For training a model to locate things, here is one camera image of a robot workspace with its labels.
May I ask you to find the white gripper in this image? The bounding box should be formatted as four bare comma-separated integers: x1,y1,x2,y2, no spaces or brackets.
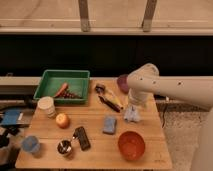
124,89,148,122

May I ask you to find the black rectangular eraser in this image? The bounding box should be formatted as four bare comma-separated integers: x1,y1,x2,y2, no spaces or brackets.
75,126,91,151

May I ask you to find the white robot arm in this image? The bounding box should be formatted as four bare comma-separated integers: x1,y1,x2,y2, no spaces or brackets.
127,63,213,171

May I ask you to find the green plastic tray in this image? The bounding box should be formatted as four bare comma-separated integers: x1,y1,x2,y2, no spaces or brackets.
34,70,90,104

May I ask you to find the blue sponge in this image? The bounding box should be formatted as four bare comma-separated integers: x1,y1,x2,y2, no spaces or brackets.
103,116,117,135

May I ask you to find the orange red bowl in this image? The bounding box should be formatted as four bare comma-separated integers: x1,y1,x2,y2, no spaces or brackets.
118,131,145,161

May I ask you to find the purple bowl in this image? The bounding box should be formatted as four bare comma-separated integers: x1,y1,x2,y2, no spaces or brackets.
117,74,129,94

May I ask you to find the dark brown pinecone item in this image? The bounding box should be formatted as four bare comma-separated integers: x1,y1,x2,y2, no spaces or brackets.
63,91,81,99

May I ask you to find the orange apple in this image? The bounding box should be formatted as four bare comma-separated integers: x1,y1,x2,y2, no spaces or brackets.
56,113,70,129

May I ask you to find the orange carrot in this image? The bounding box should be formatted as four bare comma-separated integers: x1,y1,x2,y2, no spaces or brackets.
53,83,68,98

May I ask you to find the metal measuring cup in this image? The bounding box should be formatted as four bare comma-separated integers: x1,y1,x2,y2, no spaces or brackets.
57,137,75,157

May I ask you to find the white cylindrical container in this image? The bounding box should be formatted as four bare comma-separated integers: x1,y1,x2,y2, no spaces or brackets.
37,96,56,118

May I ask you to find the blue plastic cup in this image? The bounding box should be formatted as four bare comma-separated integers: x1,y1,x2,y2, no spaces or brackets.
21,136,40,154

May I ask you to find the blue box on left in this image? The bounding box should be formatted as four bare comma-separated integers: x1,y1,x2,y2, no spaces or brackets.
1,109,21,126

